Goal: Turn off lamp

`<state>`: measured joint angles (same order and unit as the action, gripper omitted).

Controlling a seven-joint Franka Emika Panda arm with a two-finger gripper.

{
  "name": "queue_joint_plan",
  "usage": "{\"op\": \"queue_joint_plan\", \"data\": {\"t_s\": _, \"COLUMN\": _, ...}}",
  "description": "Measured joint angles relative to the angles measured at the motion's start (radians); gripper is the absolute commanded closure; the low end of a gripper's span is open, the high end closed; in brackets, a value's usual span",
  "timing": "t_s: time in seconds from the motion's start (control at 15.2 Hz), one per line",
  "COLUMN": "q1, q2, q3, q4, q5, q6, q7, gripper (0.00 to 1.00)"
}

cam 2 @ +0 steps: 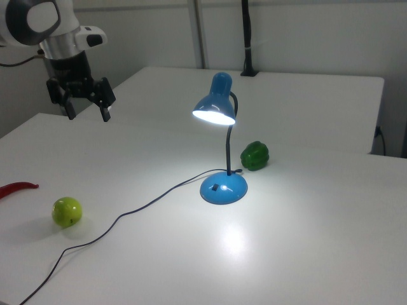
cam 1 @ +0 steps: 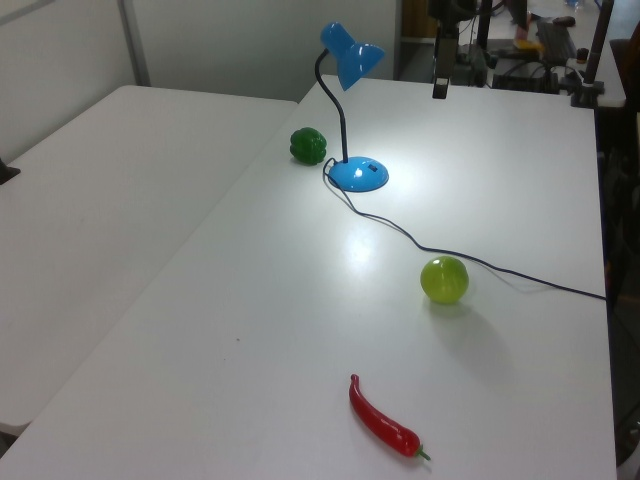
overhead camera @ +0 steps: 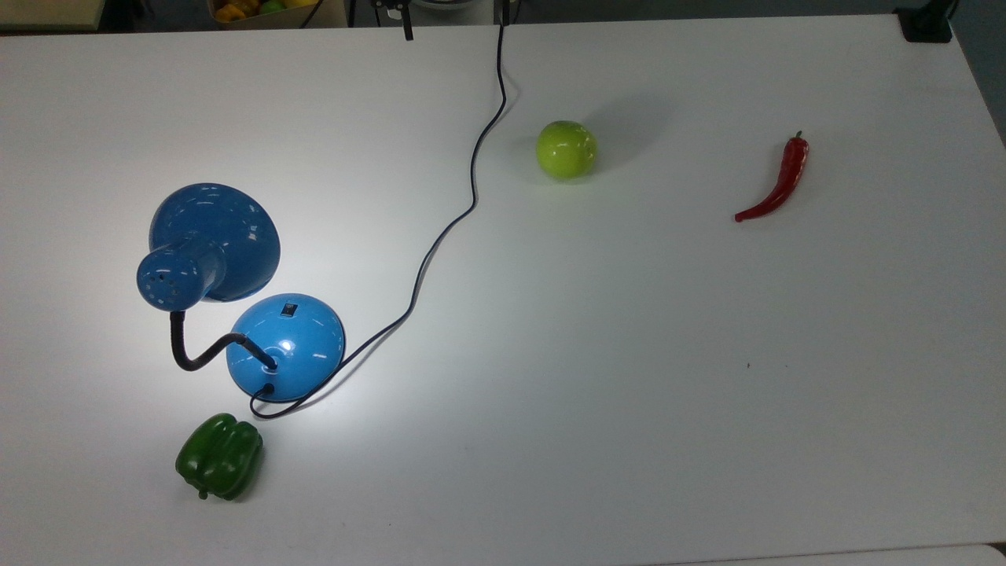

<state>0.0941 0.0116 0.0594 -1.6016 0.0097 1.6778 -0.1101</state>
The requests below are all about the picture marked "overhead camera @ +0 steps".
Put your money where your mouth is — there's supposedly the blue gooseneck desk lamp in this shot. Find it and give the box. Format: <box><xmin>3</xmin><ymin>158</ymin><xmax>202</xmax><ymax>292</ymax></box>
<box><xmin>136</xmin><ymin>182</ymin><xmax>347</xmax><ymax>404</ymax></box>

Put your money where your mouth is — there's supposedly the cardboard box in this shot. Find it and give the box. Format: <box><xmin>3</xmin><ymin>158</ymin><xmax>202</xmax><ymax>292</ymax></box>
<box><xmin>206</xmin><ymin>0</ymin><xmax>350</xmax><ymax>31</ymax></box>

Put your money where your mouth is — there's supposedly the green apple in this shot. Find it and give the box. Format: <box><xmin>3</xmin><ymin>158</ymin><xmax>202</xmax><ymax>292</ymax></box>
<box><xmin>535</xmin><ymin>119</ymin><xmax>599</xmax><ymax>182</ymax></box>

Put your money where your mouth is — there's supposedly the red chili pepper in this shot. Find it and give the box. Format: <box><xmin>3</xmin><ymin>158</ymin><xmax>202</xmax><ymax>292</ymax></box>
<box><xmin>734</xmin><ymin>130</ymin><xmax>810</xmax><ymax>223</ymax></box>

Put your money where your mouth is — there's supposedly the light wooden board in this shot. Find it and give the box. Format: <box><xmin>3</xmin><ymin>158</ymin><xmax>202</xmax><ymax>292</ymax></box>
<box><xmin>0</xmin><ymin>0</ymin><xmax>107</xmax><ymax>32</ymax></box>

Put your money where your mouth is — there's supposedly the green bell pepper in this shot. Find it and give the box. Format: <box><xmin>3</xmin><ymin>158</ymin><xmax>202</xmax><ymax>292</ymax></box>
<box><xmin>174</xmin><ymin>413</ymin><xmax>265</xmax><ymax>502</ymax></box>

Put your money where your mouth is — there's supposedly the black lamp power cable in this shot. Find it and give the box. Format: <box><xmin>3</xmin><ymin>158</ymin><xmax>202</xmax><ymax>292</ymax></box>
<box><xmin>249</xmin><ymin>22</ymin><xmax>510</xmax><ymax>421</ymax></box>

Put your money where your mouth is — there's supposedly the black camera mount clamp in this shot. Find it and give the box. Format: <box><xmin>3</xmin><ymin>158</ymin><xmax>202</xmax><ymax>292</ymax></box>
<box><xmin>895</xmin><ymin>0</ymin><xmax>958</xmax><ymax>44</ymax></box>

